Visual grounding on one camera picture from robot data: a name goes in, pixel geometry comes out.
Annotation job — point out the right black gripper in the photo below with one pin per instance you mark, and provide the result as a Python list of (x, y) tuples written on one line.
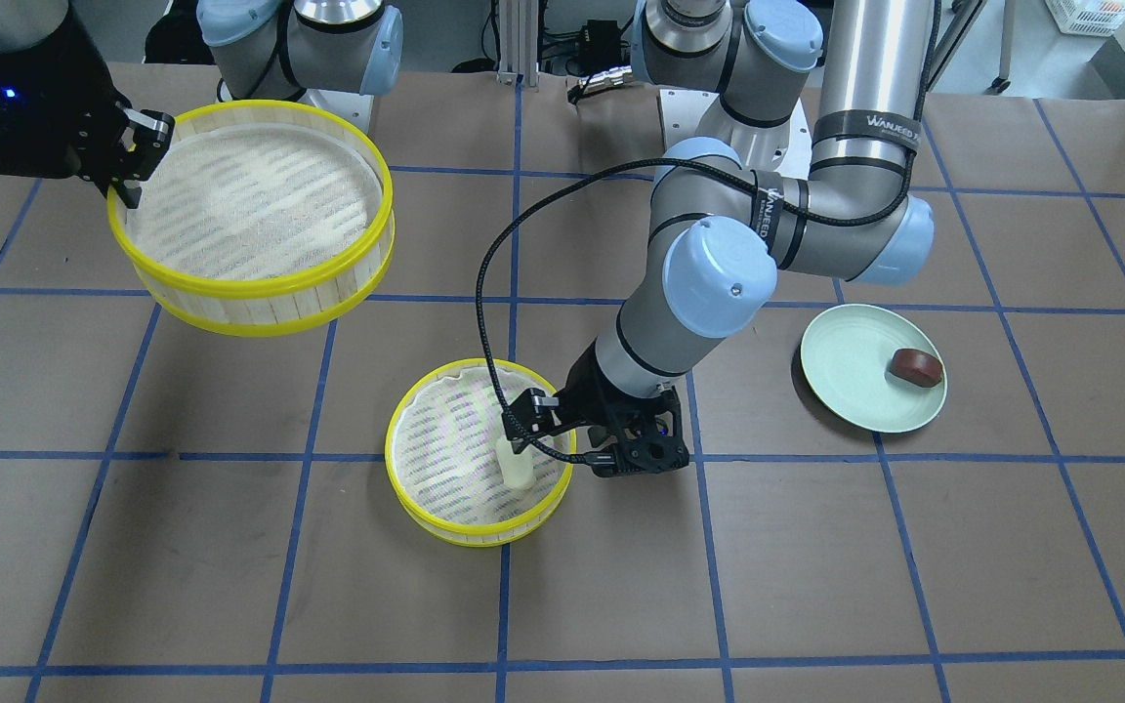
[(84, 109)]

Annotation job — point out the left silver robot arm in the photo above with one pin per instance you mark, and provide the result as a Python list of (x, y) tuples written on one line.
[(721, 233)]

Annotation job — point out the yellow bamboo steamer layer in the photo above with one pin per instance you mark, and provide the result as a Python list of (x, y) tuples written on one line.
[(440, 452), (264, 218)]

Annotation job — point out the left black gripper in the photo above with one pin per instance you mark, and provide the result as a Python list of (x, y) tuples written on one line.
[(590, 389)]

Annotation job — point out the white plastic basket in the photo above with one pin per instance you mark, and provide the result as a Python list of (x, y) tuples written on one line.
[(1087, 18)]

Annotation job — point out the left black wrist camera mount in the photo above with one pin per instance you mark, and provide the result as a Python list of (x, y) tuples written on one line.
[(637, 436)]

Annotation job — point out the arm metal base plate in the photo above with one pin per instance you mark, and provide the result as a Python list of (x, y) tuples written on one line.
[(785, 148), (353, 107)]

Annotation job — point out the light green plate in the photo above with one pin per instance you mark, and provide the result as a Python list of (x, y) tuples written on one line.
[(845, 353)]

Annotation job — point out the brown bun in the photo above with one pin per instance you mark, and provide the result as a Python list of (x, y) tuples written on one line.
[(920, 368)]

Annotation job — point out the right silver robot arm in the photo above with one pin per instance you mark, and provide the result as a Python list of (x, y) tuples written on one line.
[(278, 50)]

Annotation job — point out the black power box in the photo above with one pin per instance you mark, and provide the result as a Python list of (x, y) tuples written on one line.
[(599, 46)]

